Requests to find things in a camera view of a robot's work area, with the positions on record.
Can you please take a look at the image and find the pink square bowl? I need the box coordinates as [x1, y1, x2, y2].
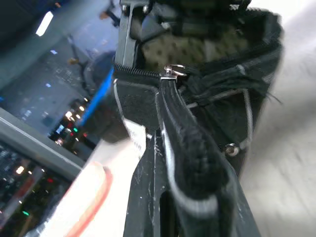
[63, 161, 115, 237]

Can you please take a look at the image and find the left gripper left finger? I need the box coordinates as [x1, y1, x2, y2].
[123, 130, 180, 237]

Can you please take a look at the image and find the black grid pencil pouch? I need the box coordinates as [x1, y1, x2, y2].
[112, 7, 284, 216]

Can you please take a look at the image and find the blue black padded box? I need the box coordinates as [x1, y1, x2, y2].
[80, 49, 129, 144]

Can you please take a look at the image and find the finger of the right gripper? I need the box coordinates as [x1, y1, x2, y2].
[119, 0, 138, 68]

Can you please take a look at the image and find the grey metal post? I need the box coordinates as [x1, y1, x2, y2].
[0, 108, 86, 174]

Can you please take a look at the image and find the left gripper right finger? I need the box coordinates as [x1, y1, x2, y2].
[216, 144, 262, 237]

